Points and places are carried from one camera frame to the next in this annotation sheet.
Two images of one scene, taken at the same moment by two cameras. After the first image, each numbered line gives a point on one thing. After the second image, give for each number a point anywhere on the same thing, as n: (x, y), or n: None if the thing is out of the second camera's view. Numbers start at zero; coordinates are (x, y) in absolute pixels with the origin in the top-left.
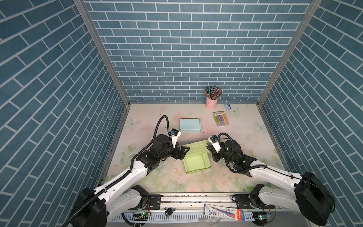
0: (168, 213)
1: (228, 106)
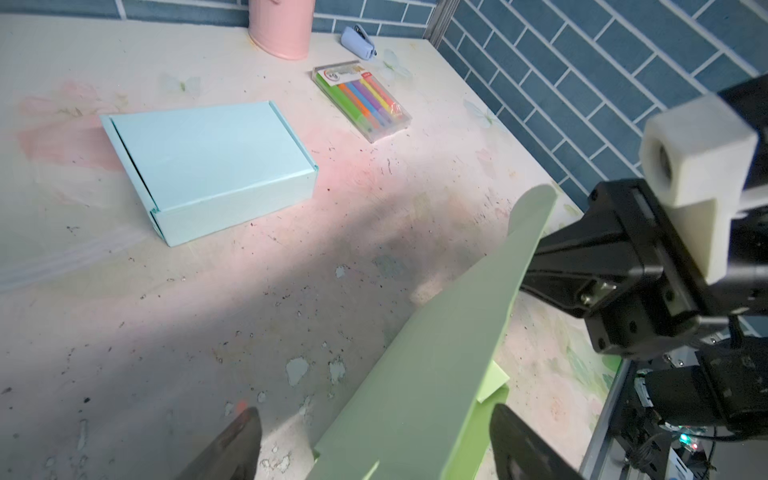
0: None
1: (357, 39)
